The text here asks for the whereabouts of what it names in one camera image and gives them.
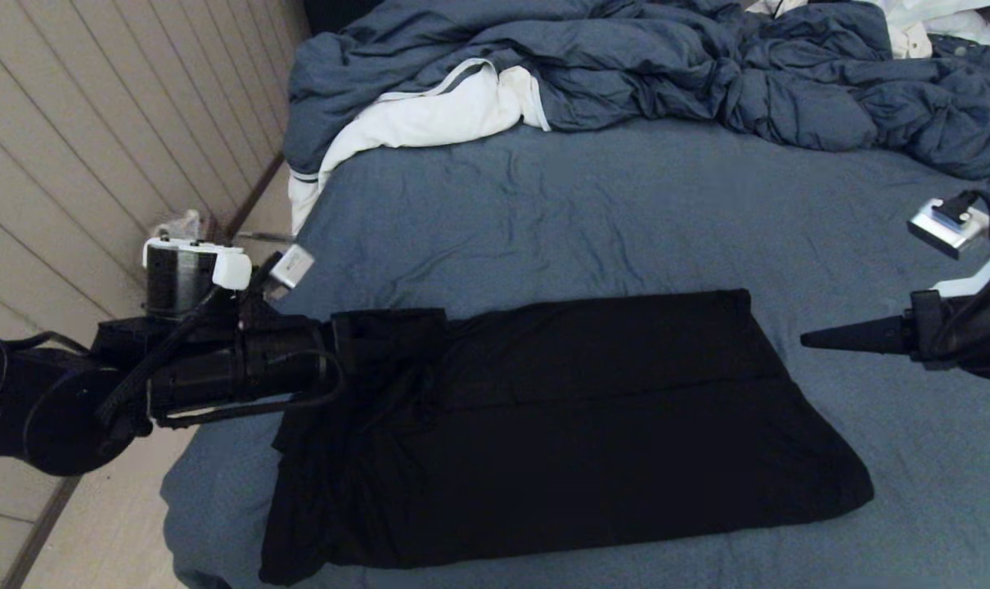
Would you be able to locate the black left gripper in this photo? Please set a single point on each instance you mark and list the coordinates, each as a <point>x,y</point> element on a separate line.
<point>249,368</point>

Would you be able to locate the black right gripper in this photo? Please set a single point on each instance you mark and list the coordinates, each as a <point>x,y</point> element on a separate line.
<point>969,331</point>

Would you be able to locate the black moon print t-shirt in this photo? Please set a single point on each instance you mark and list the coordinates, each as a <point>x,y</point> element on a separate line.
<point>585,450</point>

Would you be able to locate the blue bed sheet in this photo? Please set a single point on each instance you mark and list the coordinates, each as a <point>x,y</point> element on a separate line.
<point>626,229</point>

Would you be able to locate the white garment with grey stripe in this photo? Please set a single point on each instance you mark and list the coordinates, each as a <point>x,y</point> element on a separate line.
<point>429,119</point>

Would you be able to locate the white pillow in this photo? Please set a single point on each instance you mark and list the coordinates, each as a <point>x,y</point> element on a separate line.
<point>953,24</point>

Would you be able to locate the crumpled blue duvet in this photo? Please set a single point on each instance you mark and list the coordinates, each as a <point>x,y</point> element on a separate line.
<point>667,65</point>

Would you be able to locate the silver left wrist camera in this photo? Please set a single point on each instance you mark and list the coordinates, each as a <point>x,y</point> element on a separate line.
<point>292,266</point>

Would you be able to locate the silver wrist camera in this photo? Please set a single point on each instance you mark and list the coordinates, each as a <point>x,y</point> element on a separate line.
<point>292,266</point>
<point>953,229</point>

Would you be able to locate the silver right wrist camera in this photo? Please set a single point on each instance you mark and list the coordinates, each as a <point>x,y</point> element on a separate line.
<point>953,229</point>

